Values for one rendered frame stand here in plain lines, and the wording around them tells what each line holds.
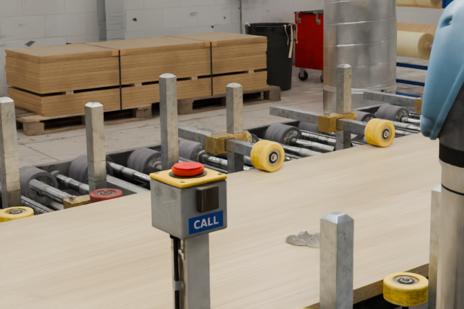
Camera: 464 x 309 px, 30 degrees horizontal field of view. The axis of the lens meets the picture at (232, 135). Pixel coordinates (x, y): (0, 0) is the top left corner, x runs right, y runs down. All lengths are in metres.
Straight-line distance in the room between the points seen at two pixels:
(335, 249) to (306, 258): 0.46
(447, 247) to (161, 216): 0.45
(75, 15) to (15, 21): 0.63
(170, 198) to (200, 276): 0.11
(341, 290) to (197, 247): 0.28
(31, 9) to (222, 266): 7.22
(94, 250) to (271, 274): 0.38
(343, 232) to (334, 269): 0.05
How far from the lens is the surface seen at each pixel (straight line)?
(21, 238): 1.89
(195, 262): 1.09
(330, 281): 1.28
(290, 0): 10.42
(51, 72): 7.45
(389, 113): 3.59
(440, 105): 0.68
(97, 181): 2.27
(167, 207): 1.06
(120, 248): 1.79
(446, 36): 0.68
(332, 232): 1.25
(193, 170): 1.05
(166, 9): 9.45
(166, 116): 2.35
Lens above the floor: 1.49
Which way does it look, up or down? 12 degrees down
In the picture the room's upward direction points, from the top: 1 degrees counter-clockwise
